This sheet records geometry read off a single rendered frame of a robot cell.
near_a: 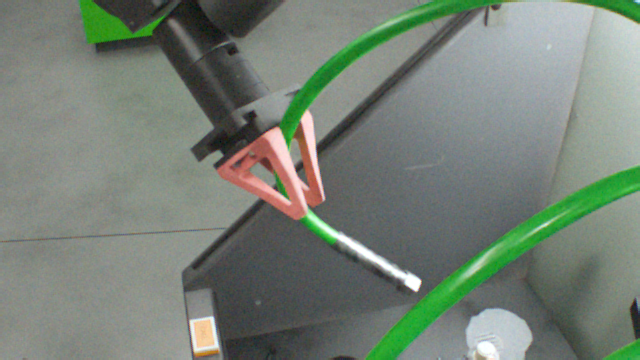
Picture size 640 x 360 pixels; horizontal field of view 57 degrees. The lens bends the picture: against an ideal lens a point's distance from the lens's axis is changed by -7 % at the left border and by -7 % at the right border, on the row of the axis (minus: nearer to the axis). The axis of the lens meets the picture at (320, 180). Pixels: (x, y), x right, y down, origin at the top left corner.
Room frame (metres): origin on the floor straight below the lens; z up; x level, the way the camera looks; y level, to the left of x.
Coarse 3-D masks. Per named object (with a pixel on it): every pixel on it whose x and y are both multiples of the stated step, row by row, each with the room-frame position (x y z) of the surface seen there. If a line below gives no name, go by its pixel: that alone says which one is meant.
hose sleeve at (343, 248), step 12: (336, 240) 0.42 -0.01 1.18; (348, 240) 0.42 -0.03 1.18; (348, 252) 0.41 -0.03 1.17; (360, 252) 0.42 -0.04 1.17; (372, 252) 0.42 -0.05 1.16; (360, 264) 0.41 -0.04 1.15; (372, 264) 0.41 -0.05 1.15; (384, 264) 0.41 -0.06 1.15; (384, 276) 0.41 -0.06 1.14; (396, 276) 0.41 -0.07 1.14
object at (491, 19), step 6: (486, 6) 0.66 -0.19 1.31; (492, 6) 0.66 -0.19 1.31; (498, 6) 0.66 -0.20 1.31; (504, 6) 0.66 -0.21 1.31; (492, 12) 0.66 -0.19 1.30; (498, 12) 0.66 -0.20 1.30; (504, 12) 0.66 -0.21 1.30; (486, 18) 0.66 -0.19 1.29; (492, 18) 0.66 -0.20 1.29; (498, 18) 0.66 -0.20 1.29; (504, 18) 0.66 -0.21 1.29; (486, 24) 0.66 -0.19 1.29; (492, 24) 0.66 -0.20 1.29; (498, 24) 0.66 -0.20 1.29; (504, 24) 0.66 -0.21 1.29
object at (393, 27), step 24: (432, 0) 0.42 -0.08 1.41; (456, 0) 0.41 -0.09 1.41; (480, 0) 0.40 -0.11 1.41; (504, 0) 0.40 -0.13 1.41; (528, 0) 0.40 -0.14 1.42; (552, 0) 0.40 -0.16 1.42; (576, 0) 0.40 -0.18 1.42; (600, 0) 0.39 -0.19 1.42; (624, 0) 0.39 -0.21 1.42; (384, 24) 0.42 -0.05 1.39; (408, 24) 0.41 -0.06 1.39; (360, 48) 0.42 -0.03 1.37; (336, 72) 0.42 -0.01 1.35; (312, 96) 0.42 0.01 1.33; (288, 120) 0.42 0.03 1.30; (288, 144) 0.43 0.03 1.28; (312, 216) 0.43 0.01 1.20
